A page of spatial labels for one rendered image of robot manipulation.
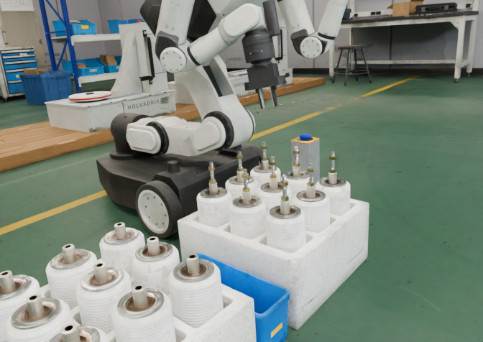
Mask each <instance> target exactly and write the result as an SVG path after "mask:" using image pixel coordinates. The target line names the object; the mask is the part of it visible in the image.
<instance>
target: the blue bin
mask: <svg viewBox="0 0 483 342"><path fill-rule="evenodd" d="M195 254H197V255H198V258H199V259H206V260H209V261H210V262H212V263H214V264H215V265H216V266H217V267H218V268H219V270H220V275H221V284H223V285H226V286H228V287H230V288H231V289H233V290H236V291H238V292H241V293H243V294H245V295H247V296H249V297H251V298H253V299H254V316H255V328H256V341H257V342H284V341H285V340H286V339H287V336H288V300H289V299H290V291H289V290H287V289H286V288H284V287H281V286H279V285H276V284H274V283H272V282H269V281H267V280H265V279H262V278H260V277H257V276H255V275H253V274H250V273H248V272H245V271H243V270H241V269H238V268H236V267H233V266H231V265H229V264H227V263H224V262H221V261H219V260H217V259H214V258H213V257H210V256H207V255H205V254H202V253H195Z"/></svg>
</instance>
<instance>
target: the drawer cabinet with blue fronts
mask: <svg viewBox="0 0 483 342"><path fill-rule="evenodd" d="M0 65H1V71H2V74H3V77H4V83H5V86H6V92H7V95H8V98H6V100H7V101H13V100H18V99H23V98H26V97H25V94H24V89H23V85H22V80H21V78H20V77H19V74H24V71H23V69H37V70H39V68H38V64H37V58H36V54H35V48H34V46H31V47H8V48H0ZM0 100H5V99H4V98H2V94H1V90H0Z"/></svg>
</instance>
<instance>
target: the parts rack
mask: <svg viewBox="0 0 483 342"><path fill-rule="evenodd" d="M45 1H46V2H47V3H48V4H49V5H50V7H51V8H52V10H53V11H54V12H55V13H56V14H57V16H58V17H59V19H60V20H61V22H62V23H63V24H64V25H65V30H63V31H56V32H50V28H49V24H48V20H47V13H46V9H45V2H44V0H39V3H40V11H41V15H42V21H43V25H44V29H45V36H46V40H47V47H48V51H49V55H50V62H51V66H52V71H57V70H58V68H59V66H60V63H61V60H62V58H63V55H64V52H65V48H66V45H67V43H68V47H69V52H70V59H71V63H72V68H73V73H71V74H70V75H74V76H71V77H70V79H71V81H72V80H74V81H75V87H76V91H77V93H82V90H81V83H89V82H94V81H100V80H109V79H115V78H116V77H117V75H118V72H117V73H104V74H100V75H90V76H84V77H79V74H78V66H77V62H76V57H75V50H74V42H93V41H107V40H120V39H121V38H120V34H88V35H72V33H71V28H70V21H69V16H68V9H67V4H66V0H60V3H61V7H62V12H63V19H64V21H63V19H62V18H61V17H60V15H59V14H58V13H57V12H56V10H55V9H54V8H53V6H52V5H51V3H50V2H49V1H48V0H45ZM145 1H146V0H145ZM59 32H66V35H67V36H64V37H51V35H50V34H52V33H59ZM57 43H65V45H64V48H63V52H62V54H61V56H60V60H59V62H58V64H57V65H56V62H55V55H54V50H53V46H52V44H57Z"/></svg>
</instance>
